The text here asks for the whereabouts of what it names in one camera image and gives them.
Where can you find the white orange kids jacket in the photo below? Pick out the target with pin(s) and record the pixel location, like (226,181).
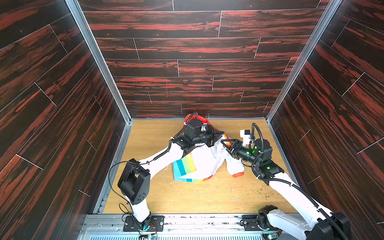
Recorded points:
(200,162)

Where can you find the aluminium front rail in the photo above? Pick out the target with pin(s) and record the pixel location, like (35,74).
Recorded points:
(179,227)

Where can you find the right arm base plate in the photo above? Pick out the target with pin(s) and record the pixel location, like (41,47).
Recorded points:
(253,223)

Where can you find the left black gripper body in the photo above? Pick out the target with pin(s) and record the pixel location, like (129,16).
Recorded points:
(214,136)

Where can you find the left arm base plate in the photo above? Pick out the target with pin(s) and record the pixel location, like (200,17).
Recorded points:
(153,223)

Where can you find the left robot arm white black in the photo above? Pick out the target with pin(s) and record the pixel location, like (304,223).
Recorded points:
(134,182)

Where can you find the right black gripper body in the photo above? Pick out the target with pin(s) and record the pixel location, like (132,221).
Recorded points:
(232,145)

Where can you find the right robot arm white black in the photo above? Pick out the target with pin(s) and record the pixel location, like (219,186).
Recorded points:
(318,223)

